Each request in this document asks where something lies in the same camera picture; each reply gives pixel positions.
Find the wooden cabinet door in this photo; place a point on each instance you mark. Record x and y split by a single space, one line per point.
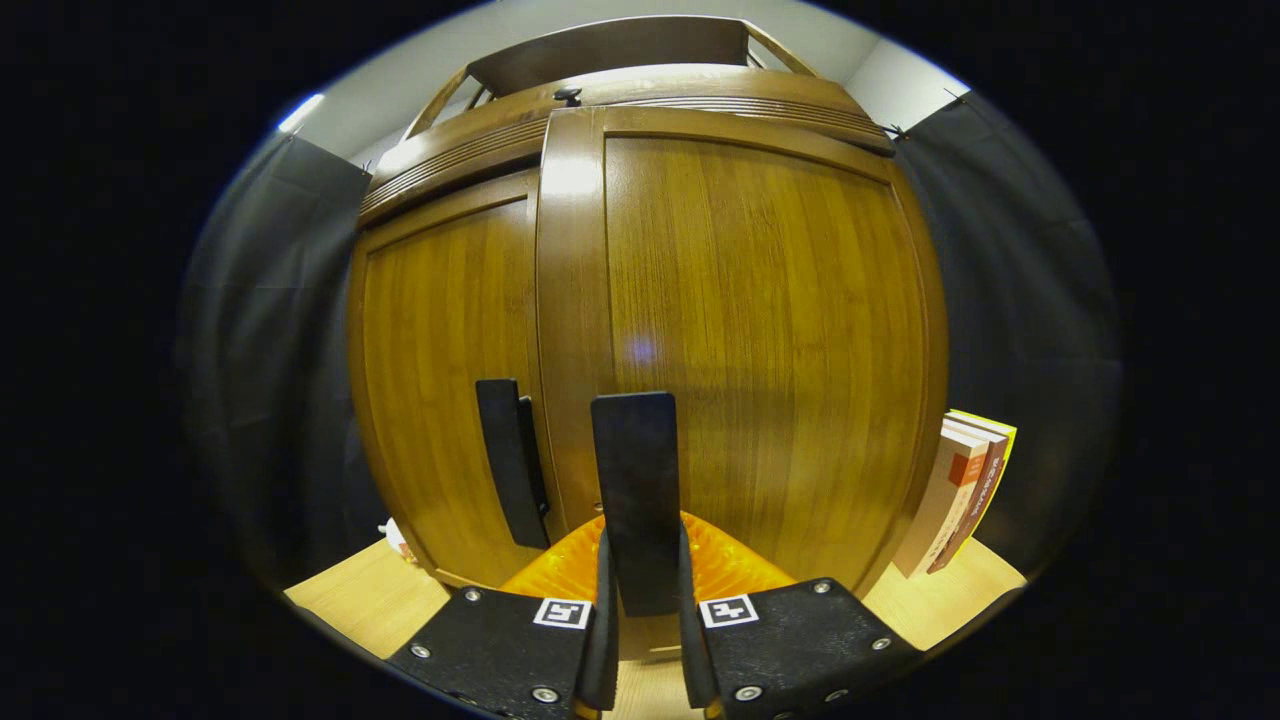
430 330
760 320

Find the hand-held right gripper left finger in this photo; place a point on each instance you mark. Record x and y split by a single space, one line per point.
606 650

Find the beige book with orange label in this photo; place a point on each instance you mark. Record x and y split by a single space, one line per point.
940 500

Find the yellow book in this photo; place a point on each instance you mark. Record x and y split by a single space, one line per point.
995 428

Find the wooden drawer with black knob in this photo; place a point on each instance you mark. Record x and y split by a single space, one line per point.
700 85

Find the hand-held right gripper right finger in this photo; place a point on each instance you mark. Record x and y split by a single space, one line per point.
692 650

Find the small white packet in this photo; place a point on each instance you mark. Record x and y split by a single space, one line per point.
397 540

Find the small ceiling light panel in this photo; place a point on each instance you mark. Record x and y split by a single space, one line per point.
300 113

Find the wooden double-door shoe cabinet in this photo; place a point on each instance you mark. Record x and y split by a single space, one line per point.
610 45

